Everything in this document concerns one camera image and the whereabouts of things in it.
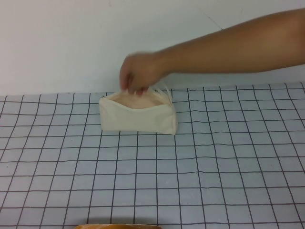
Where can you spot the bare human hand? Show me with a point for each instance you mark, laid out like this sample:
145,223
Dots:
143,71

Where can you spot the cream fabric pencil case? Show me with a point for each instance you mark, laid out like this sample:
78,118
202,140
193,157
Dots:
133,120

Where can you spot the bare human forearm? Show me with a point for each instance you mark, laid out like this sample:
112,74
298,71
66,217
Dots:
226,50

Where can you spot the grey checked tablecloth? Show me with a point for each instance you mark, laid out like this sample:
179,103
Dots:
71,167

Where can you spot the orange wooden curved object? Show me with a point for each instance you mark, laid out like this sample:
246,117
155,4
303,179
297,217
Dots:
119,226

